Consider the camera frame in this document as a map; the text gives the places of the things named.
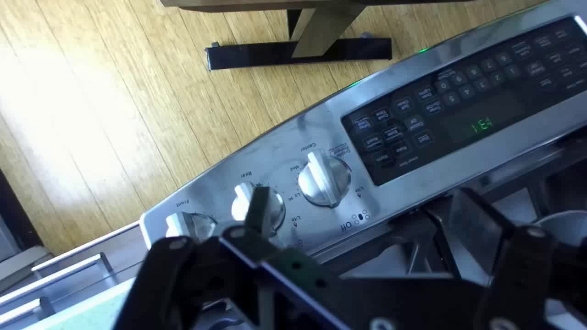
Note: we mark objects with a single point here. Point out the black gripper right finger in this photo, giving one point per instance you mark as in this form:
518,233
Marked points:
520,276

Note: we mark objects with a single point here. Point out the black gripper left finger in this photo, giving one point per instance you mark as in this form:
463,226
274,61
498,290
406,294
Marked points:
171,276

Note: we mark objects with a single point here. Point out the steel pot lid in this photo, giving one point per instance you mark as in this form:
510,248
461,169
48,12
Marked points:
569,222

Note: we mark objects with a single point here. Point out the silver stove knob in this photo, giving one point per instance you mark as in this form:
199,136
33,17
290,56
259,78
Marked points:
323,178
184,224
241,204

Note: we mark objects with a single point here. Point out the grey drawer cabinet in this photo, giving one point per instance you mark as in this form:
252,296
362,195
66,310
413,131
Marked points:
74,268

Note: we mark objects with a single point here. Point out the black cast iron stove grates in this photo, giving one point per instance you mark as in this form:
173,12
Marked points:
571,177

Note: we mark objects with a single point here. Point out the black oven control panel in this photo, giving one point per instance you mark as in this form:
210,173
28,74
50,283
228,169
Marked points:
465,98

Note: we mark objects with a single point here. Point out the stainless steel gas range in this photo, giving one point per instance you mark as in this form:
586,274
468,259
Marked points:
378,79

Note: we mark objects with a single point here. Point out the stand with black foot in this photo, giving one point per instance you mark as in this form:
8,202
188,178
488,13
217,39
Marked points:
305,48

